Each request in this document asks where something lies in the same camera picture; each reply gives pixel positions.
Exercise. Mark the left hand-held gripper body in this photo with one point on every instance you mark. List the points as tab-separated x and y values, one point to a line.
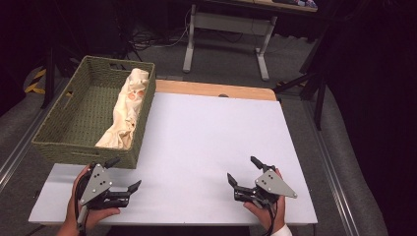
98	182

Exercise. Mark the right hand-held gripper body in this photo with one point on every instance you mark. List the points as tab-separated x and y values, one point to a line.
275	185

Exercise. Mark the cream baby pants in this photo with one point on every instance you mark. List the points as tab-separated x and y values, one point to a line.
124	114

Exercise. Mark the green woven basket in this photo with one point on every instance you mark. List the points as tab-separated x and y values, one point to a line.
88	108

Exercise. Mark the person's right hand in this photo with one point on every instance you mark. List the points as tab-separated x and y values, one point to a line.
262	214

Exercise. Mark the person's left hand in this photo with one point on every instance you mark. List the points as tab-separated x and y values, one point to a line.
70	213

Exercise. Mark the white board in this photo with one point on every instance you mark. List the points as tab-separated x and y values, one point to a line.
203	137

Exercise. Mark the wooden table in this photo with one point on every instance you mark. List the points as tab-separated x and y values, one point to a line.
213	89

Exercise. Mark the black tripod stand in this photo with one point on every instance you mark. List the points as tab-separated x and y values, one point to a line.
320	101

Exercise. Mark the black metal stand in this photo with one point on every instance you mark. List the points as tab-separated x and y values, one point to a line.
49	82

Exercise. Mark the yellow black hazard tape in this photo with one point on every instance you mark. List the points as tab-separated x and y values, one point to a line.
32	88

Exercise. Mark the black curtain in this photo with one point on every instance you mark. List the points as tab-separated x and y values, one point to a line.
377	98

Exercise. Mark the white-legged desk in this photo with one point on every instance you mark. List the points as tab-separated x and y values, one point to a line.
229	23

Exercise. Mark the aluminium floor rail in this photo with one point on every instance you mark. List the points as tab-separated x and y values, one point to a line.
331	170
19	147

